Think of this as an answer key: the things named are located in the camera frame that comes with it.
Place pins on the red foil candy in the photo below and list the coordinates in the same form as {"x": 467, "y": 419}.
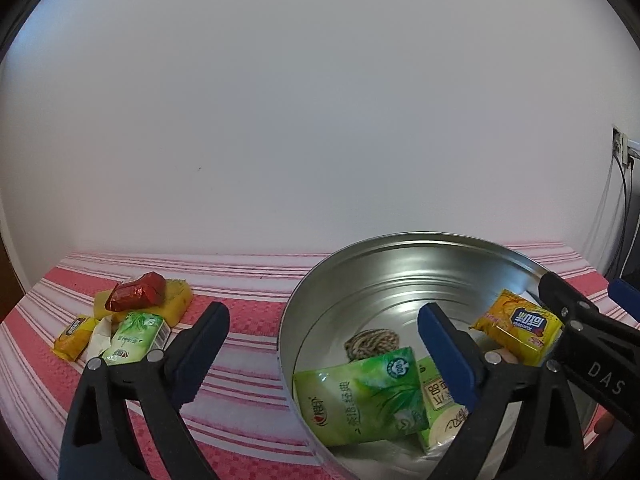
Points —
{"x": 135, "y": 292}

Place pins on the round metal cookie tin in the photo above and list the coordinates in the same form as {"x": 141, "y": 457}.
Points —
{"x": 400, "y": 285}

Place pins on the brown wooden door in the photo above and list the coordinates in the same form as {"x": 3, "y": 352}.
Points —
{"x": 7, "y": 285}

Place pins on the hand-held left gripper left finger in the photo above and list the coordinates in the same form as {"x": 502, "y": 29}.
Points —
{"x": 202, "y": 355}

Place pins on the red striped tablecloth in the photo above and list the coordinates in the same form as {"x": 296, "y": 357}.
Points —
{"x": 245, "y": 360}

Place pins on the large green tissue packet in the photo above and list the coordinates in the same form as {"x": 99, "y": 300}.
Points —
{"x": 360, "y": 400}

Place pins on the ball of twine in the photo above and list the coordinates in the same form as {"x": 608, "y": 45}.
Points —
{"x": 372, "y": 342}

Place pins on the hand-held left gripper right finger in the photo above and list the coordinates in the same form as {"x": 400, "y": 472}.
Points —
{"x": 447, "y": 355}

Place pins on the green cream snack packet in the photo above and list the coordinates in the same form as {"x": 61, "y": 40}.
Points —
{"x": 440, "y": 410}

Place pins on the wall socket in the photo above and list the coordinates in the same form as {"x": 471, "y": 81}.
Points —
{"x": 619, "y": 145}

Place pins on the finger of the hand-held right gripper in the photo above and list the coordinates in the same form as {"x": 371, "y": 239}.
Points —
{"x": 560, "y": 300}
{"x": 627, "y": 297}

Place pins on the small green tissue packet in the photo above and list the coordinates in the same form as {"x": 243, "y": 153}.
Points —
{"x": 136, "y": 337}

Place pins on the yellow cracker packet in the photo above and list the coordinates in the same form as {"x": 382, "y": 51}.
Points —
{"x": 515, "y": 325}

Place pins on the yellow sponge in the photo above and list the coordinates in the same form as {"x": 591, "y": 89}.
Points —
{"x": 177, "y": 300}

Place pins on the white snack packet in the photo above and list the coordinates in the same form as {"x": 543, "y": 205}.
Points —
{"x": 100, "y": 342}

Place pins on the small yellow snack packet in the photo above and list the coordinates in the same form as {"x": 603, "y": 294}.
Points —
{"x": 74, "y": 337}

